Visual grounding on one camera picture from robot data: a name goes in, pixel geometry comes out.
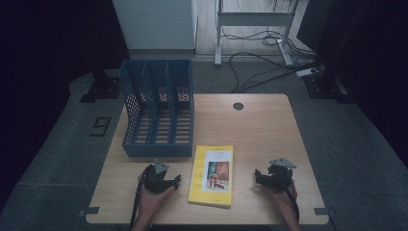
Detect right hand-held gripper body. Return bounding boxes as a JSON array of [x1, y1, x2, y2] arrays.
[[268, 157, 298, 193]]

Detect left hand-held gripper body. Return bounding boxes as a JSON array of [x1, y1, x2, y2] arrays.
[[142, 159, 176, 194]]

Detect yellow book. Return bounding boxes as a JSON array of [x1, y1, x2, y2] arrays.
[[188, 144, 235, 209]]

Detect person's left hand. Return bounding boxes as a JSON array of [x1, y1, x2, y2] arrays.
[[138, 185, 176, 222]]

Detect blue file rack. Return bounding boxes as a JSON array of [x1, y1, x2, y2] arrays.
[[118, 59, 195, 159]]

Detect grey tape piece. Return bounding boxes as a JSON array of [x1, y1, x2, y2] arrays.
[[78, 206, 101, 218], [313, 207, 335, 217]]

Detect black stand base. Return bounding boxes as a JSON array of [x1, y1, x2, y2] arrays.
[[79, 68, 121, 104], [302, 71, 354, 104]]

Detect white power strip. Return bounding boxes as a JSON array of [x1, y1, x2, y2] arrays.
[[295, 67, 319, 78]]

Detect white cabinet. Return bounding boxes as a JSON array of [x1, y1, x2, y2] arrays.
[[112, 0, 198, 56]]

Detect dark curtain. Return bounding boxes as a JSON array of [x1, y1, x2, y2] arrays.
[[0, 0, 130, 213], [296, 0, 408, 165]]

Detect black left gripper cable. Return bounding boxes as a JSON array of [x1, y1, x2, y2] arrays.
[[129, 166, 152, 231]]

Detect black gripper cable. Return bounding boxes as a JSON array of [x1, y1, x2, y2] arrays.
[[129, 166, 152, 231], [282, 179, 301, 223]]

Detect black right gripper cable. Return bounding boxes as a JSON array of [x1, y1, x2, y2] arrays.
[[282, 179, 301, 223]]

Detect long black floor cable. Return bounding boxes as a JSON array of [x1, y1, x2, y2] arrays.
[[228, 51, 322, 94]]

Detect tangled black floor cables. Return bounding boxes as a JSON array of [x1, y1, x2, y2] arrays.
[[220, 27, 317, 60]]

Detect white desk frame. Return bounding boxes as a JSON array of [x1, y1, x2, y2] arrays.
[[214, 0, 301, 67]]

